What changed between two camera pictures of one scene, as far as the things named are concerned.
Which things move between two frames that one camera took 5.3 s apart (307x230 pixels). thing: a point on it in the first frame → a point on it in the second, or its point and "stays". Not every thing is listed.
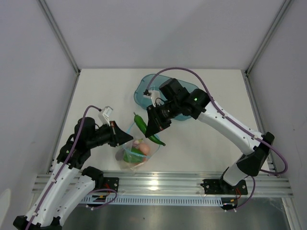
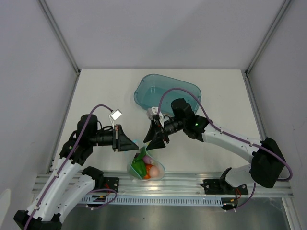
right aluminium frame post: x=272 y=29 stays
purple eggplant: x=120 y=153 → x=147 y=159
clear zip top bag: x=137 y=149 → x=143 y=166
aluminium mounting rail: x=190 y=183 stays
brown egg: x=145 y=148 → x=154 y=171
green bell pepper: x=135 y=155 → x=139 y=166
